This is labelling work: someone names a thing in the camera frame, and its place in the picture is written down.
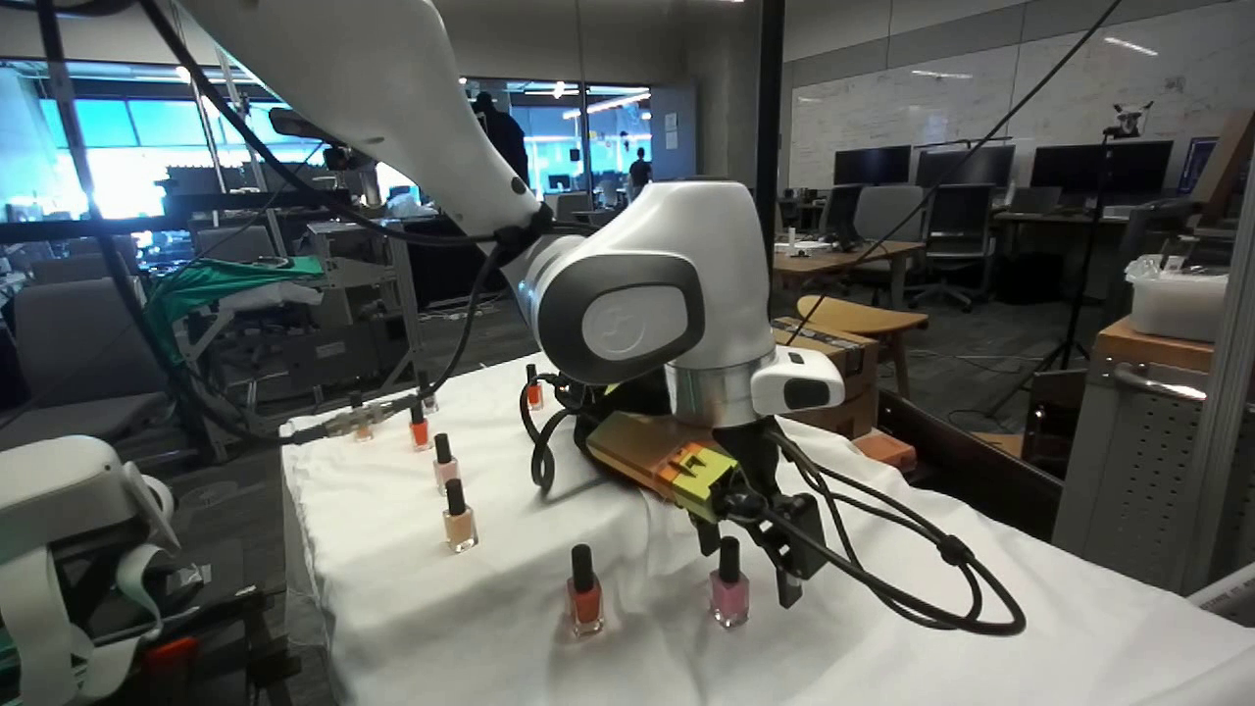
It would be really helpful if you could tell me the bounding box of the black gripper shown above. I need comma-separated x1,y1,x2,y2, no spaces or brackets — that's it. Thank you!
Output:
687,417,836,613

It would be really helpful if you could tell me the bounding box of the peach nail polish bottle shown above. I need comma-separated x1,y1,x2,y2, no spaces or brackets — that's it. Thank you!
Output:
437,476,481,558

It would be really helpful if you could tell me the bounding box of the pale pink nail polish bottle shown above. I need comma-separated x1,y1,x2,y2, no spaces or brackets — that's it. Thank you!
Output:
430,431,462,490

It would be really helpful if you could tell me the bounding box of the small brown block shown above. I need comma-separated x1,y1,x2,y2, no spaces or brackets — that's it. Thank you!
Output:
851,427,922,476

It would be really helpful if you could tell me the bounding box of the white tablecloth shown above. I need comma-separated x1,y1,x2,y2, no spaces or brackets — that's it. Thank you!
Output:
279,350,1255,706

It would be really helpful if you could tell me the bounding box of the dark low bench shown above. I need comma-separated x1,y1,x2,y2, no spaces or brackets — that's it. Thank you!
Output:
874,388,1066,541

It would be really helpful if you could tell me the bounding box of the round wooden table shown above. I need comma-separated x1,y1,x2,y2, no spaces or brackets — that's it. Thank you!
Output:
789,291,933,397

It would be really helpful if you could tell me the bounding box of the long wooden desk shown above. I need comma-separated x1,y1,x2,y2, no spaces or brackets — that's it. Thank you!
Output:
767,235,933,286

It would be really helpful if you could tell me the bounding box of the grey office chair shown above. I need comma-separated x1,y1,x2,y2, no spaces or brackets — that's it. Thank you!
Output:
851,181,933,311

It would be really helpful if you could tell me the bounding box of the black office chair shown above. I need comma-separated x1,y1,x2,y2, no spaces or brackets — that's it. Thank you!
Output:
922,181,996,311

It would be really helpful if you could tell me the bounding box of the grey cabinet wooden top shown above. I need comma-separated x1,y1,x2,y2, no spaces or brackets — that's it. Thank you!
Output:
1049,311,1255,595

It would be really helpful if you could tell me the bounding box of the black vertical pole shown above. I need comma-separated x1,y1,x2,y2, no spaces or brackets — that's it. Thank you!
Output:
750,0,790,191

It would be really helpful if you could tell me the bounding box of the black hanging jacket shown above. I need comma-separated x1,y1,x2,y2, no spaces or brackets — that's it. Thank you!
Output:
465,87,538,188

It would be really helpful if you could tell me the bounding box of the white plastic bin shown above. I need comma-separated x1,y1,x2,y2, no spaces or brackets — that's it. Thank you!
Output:
1121,249,1235,344

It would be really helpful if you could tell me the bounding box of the grey metal strut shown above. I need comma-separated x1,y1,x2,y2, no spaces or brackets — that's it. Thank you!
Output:
1171,153,1255,602

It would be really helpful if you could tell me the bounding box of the grey lab equipment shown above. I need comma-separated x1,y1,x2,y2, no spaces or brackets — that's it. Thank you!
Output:
152,210,424,425

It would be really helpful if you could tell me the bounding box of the wide black computer monitor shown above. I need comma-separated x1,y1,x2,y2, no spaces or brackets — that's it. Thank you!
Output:
1026,137,1175,205

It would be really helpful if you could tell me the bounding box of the tan wooden board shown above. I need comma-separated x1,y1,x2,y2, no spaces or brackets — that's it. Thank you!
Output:
1188,111,1255,226

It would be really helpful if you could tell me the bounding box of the grey padded chair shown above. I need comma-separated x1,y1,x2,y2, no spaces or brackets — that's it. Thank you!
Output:
3,272,168,406

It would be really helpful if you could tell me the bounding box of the tan wrist camera mount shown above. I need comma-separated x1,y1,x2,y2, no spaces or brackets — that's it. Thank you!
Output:
579,406,743,516

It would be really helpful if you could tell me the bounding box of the thin black diagonal cable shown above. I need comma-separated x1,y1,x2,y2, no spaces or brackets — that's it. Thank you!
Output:
785,0,1129,344

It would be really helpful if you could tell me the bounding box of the black camera tripod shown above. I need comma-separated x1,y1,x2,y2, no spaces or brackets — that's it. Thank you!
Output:
975,93,1162,425

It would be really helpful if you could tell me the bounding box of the orange handled clamp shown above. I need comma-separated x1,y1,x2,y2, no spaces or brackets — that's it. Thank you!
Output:
146,631,206,674

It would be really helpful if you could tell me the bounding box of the black stereo camera bar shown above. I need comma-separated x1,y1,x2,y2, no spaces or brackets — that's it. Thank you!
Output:
266,104,335,144

